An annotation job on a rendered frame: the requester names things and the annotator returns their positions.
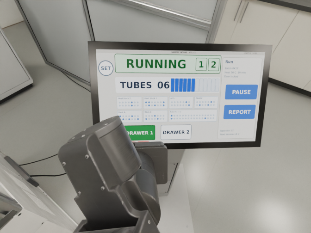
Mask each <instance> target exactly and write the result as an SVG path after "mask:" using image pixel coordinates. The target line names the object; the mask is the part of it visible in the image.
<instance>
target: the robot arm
mask: <svg viewBox="0 0 311 233"><path fill-rule="evenodd" d="M58 158H59V160H60V162H61V164H62V166H63V168H64V170H65V172H66V174H67V176H68V178H69V180H70V182H71V184H72V185H73V187H74V189H75V191H76V193H77V196H76V197H75V198H74V200H75V202H76V204H77V205H78V207H79V208H80V210H81V211H82V213H83V214H84V216H85V218H86V219H85V220H82V221H81V222H80V223H79V225H78V226H77V228H76V229H75V230H74V232H73V233H160V231H159V229H158V228H157V225H158V223H159V221H160V217H161V209H160V203H159V196H158V190H157V184H166V183H167V181H168V150H167V147H166V146H165V145H164V143H163V142H162V141H152V142H149V141H138V142H135V141H132V140H131V138H130V137H129V135H128V133H127V131H126V129H125V127H124V125H123V123H122V121H121V119H120V117H119V116H113V117H110V118H108V119H106V120H102V121H101V122H99V123H97V124H95V125H93V126H91V127H89V128H87V129H84V130H83V131H81V132H80V133H78V134H76V135H75V136H73V137H72V138H71V139H69V140H68V142H67V143H66V144H64V145H63V146H61V147H60V149H59V151H58Z"/></svg>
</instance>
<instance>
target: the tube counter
mask: <svg viewBox="0 0 311 233"><path fill-rule="evenodd" d="M219 87H220V78H214V77H157V78H156V93H219Z"/></svg>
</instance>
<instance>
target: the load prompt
mask: <svg viewBox="0 0 311 233"><path fill-rule="evenodd" d="M221 60H222V55H173V54H114V61H115V73H128V74H221Z"/></svg>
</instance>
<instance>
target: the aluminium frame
mask: <svg viewBox="0 0 311 233"><path fill-rule="evenodd" d="M17 203H18V202H17V201H16V200H15V199H13V198H12V197H11V196H10V195H9V194H8V193H7V192H6V190H5V189H4V188H3V187H2V186H1V185H0V230H1V229H2V228H3V227H4V226H5V225H6V224H7V223H8V222H10V221H11V220H12V219H13V216H14V215H15V214H18V213H19V212H20V211H21V210H22V209H23V208H22V207H21V205H20V204H17Z"/></svg>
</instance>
